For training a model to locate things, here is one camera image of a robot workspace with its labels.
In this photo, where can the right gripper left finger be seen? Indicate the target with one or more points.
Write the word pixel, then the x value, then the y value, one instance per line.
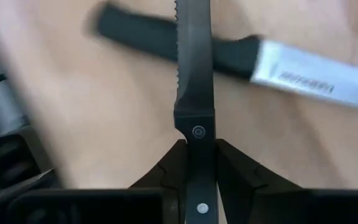
pixel 172 177

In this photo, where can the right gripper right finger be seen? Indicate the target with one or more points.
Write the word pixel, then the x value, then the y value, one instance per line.
pixel 247 193

